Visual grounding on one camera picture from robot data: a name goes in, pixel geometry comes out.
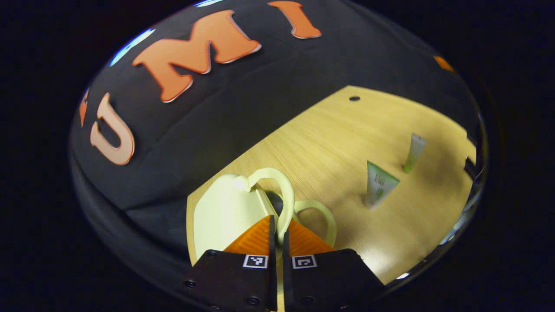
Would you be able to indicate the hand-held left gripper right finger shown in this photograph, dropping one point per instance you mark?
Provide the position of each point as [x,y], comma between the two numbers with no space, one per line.
[287,260]

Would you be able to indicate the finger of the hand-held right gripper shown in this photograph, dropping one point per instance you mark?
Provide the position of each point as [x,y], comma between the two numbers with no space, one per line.
[443,63]

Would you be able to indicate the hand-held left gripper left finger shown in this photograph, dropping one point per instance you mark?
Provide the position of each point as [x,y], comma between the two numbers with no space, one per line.
[272,260]

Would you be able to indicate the slim white green tube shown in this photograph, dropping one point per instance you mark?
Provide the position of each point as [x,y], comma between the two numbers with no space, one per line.
[415,149]

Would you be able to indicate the wide green white tube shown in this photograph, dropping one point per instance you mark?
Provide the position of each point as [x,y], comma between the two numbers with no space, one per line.
[378,184]

